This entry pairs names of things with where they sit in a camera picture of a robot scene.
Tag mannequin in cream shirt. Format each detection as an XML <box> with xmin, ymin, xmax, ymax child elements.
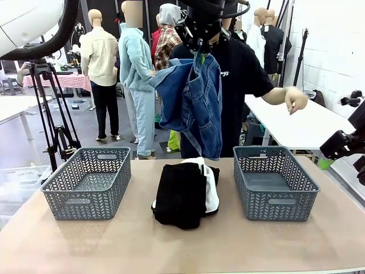
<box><xmin>79</xmin><ymin>9</ymin><xmax>120</xmax><ymax>143</ymax></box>

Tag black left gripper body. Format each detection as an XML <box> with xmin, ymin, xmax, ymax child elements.
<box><xmin>186</xmin><ymin>0</ymin><xmax>226</xmax><ymax>39</ymax></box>

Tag white table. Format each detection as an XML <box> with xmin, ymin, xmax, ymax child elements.
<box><xmin>244</xmin><ymin>94</ymin><xmax>357</xmax><ymax>151</ymax></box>
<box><xmin>0</xmin><ymin>95</ymin><xmax>54</xmax><ymax>126</ymax></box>

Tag person in black t-shirt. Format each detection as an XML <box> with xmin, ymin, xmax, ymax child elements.
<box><xmin>170</xmin><ymin>17</ymin><xmax>275</xmax><ymax>159</ymax></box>

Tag small mannequin in black top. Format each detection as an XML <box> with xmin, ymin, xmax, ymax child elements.
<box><xmin>234</xmin><ymin>19</ymin><xmax>248</xmax><ymax>41</ymax></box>

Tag mannequin in white coat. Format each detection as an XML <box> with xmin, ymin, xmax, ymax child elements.
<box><xmin>246</xmin><ymin>7</ymin><xmax>267</xmax><ymax>69</ymax></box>

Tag white garment with black trim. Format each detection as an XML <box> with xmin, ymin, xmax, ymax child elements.
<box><xmin>152</xmin><ymin>156</ymin><xmax>220</xmax><ymax>215</ymax></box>

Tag black light stand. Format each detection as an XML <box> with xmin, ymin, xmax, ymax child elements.
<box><xmin>290</xmin><ymin>27</ymin><xmax>311</xmax><ymax>96</ymax></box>

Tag person's left hand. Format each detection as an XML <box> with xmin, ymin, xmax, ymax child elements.
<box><xmin>283</xmin><ymin>86</ymin><xmax>309</xmax><ymax>116</ymax></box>

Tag grey stool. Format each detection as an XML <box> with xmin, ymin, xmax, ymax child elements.
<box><xmin>2</xmin><ymin>78</ymin><xmax>23</xmax><ymax>96</ymax></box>

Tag neon green trousers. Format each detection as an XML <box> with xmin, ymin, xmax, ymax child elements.
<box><xmin>167</xmin><ymin>130</ymin><xmax>181</xmax><ymax>152</ymax></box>

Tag mannequin in plaid hoodie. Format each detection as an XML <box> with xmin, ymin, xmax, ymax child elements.
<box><xmin>153</xmin><ymin>3</ymin><xmax>183</xmax><ymax>72</ymax></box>

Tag table with pink checkered cloth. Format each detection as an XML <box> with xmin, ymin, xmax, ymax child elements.
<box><xmin>23</xmin><ymin>72</ymin><xmax>92</xmax><ymax>92</ymax></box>

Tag mannequin in red top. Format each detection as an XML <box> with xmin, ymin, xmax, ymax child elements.
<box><xmin>150</xmin><ymin>13</ymin><xmax>162</xmax><ymax>68</ymax></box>

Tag blue denim shorts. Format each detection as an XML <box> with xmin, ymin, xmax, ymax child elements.
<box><xmin>148</xmin><ymin>52</ymin><xmax>224</xmax><ymax>162</ymax></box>

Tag dark storage bin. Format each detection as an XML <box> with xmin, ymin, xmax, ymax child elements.
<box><xmin>245</xmin><ymin>118</ymin><xmax>270</xmax><ymax>147</ymax></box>

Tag black camera tripod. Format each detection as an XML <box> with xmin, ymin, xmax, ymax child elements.
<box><xmin>28</xmin><ymin>57</ymin><xmax>83</xmax><ymax>172</ymax></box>

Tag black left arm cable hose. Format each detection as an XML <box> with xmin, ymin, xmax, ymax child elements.
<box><xmin>0</xmin><ymin>0</ymin><xmax>81</xmax><ymax>61</ymax></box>

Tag dark brown bag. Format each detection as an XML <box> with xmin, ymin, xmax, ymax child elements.
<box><xmin>309</xmin><ymin>89</ymin><xmax>326</xmax><ymax>108</ymax></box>

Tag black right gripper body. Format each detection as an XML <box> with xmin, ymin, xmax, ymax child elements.
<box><xmin>349</xmin><ymin>102</ymin><xmax>365</xmax><ymax>155</ymax></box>

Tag clear plastic storage box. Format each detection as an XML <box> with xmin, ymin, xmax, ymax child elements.
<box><xmin>0</xmin><ymin>164</ymin><xmax>52</xmax><ymax>229</ymax></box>

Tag grey plastic lattice basket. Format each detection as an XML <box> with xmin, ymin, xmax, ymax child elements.
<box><xmin>39</xmin><ymin>146</ymin><xmax>132</xmax><ymax>221</ymax></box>
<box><xmin>233</xmin><ymin>145</ymin><xmax>321</xmax><ymax>222</ymax></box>

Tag black folded stand poles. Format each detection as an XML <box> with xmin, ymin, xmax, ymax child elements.
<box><xmin>278</xmin><ymin>0</ymin><xmax>296</xmax><ymax>95</ymax></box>

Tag mannequin in black shirt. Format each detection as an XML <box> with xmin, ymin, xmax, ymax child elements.
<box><xmin>259</xmin><ymin>10</ymin><xmax>286</xmax><ymax>88</ymax></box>

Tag mannequin in light blue fleece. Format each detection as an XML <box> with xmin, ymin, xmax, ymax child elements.
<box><xmin>117</xmin><ymin>0</ymin><xmax>159</xmax><ymax>160</ymax></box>

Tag black printed dress form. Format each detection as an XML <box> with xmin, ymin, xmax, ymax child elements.
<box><xmin>72</xmin><ymin>22</ymin><xmax>86</xmax><ymax>49</ymax></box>

